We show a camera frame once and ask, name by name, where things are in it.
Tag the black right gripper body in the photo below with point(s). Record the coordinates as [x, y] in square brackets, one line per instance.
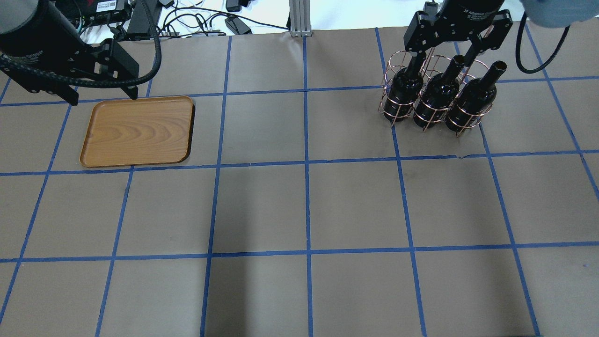
[470, 10]

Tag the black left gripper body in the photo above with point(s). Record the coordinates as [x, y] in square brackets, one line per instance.
[41, 38]

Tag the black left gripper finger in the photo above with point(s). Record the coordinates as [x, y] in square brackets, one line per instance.
[65, 92]
[131, 90]

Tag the dark wine bottle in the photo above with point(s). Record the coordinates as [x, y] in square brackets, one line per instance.
[439, 94]
[405, 87]
[475, 100]

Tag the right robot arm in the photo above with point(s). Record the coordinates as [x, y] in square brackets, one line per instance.
[551, 14]

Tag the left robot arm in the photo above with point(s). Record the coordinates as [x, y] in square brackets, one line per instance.
[17, 14]

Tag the wooden tray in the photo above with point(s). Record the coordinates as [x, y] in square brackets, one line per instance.
[145, 131]

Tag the copper wire bottle basket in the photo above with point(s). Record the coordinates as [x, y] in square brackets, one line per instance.
[434, 64]

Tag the aluminium frame post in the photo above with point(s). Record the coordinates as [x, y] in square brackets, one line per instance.
[300, 18]

